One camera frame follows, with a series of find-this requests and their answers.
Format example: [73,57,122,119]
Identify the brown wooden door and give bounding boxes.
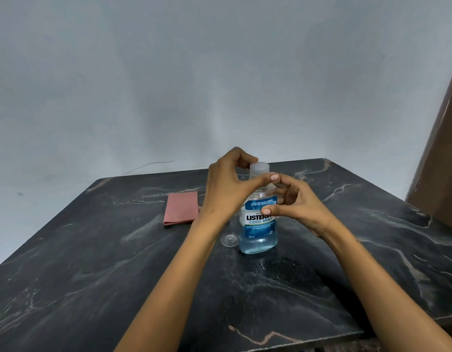
[405,56,452,231]

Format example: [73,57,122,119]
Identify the person's left forearm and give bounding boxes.
[114,216,223,352]

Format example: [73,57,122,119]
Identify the small clear bottle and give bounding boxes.
[220,214,241,248]

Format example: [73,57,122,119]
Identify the person's right forearm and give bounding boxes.
[319,221,452,352]

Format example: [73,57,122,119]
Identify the person's right hand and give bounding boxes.
[261,174,340,239]

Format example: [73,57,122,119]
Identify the person's left hand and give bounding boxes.
[196,147,281,231]

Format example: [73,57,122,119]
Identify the clear plastic bottle cap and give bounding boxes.
[249,161,270,180]

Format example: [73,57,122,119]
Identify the large bottle with blue label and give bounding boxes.
[238,179,279,255]

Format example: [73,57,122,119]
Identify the thin grey wire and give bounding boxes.
[122,160,175,176]

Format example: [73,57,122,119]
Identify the pink folded cloth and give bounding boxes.
[163,191,200,227]

